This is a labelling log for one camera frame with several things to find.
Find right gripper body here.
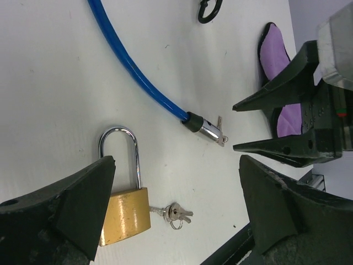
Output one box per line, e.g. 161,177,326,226
302,80,352,160

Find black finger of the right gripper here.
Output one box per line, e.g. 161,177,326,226
233,40,319,112
233,129,335,168

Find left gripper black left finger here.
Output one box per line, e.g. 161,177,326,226
1,156,115,264

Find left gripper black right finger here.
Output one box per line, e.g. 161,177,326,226
239,155,352,264

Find long-shackle brass padlock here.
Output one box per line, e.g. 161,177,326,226
98,126,151,247

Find long padlock keys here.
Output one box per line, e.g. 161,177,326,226
149,202,194,230

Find purple cloth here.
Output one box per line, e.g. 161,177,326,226
257,22,302,138

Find black padlock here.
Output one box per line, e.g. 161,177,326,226
197,0,223,24

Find silver cable lock keys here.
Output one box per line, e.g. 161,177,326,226
216,116,228,147

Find blue cable lock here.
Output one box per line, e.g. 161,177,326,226
88,1,219,142

